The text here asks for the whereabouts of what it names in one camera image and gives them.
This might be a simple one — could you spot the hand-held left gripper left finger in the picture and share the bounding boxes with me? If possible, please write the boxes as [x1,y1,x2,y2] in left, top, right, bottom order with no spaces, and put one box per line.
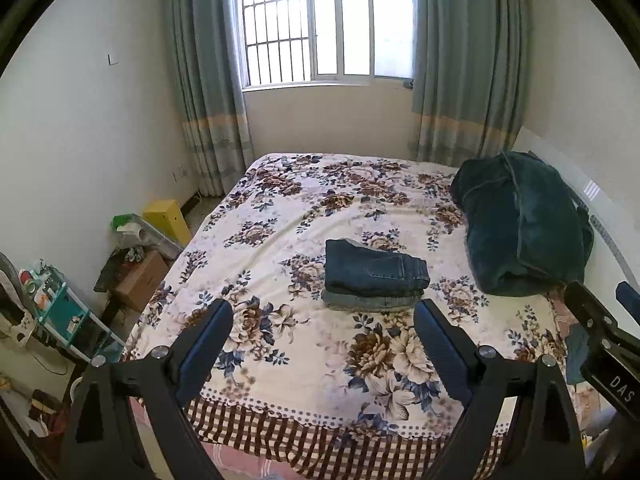
[60,299,235,480]

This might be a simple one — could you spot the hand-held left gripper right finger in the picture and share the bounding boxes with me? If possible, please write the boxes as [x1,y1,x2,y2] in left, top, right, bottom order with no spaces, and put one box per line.
[412,299,587,480]

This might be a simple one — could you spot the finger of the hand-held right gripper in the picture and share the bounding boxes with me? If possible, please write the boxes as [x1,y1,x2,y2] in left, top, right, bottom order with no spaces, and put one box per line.
[564,280,632,349]
[616,281,640,317]

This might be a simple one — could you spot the blue denim pants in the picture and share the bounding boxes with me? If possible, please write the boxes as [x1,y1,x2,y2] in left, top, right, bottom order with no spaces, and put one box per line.
[321,238,431,311]

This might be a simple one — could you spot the blue pillow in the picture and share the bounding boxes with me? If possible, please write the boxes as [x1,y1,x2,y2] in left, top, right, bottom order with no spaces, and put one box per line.
[566,324,592,387]

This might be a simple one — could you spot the brown cardboard box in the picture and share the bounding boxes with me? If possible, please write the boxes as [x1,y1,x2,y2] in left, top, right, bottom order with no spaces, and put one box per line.
[114,250,171,313]

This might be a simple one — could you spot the dark green folded quilt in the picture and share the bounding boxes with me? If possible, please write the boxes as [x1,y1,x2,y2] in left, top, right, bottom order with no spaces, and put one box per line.
[450,151,595,297]

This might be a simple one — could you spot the pink striped bed sheet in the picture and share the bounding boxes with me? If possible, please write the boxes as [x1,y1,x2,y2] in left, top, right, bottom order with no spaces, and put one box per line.
[197,437,306,480]

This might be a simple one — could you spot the dark wooden stool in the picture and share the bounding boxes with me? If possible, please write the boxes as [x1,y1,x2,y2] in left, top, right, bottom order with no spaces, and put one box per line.
[93,249,132,328]

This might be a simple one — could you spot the clear plastic container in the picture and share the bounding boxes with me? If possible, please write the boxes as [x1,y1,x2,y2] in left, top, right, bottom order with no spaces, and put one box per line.
[120,225,185,260]

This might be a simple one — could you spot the floral printed blanket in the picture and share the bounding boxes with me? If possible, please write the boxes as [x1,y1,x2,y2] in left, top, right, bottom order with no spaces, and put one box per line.
[122,152,608,480]

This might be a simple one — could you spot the yellow box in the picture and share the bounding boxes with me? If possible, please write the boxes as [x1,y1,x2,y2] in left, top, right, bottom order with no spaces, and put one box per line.
[143,199,192,247]

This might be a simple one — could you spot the green plastic container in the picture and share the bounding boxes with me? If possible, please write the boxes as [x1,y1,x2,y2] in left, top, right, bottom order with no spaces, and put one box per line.
[112,213,147,233]

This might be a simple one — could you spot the white headboard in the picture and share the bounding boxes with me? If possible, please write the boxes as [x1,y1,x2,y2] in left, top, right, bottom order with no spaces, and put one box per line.
[512,125,640,288]

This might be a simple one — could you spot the teal storage rack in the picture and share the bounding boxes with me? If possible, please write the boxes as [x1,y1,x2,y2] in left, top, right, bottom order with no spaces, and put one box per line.
[20,259,126,363]

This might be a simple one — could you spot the grey-blue striped curtain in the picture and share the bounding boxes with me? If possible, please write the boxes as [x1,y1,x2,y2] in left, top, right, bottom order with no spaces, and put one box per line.
[409,0,532,167]
[164,0,254,197]

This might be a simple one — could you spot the white framed window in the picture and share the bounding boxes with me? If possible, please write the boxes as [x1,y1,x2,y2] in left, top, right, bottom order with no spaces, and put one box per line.
[232,0,418,92]

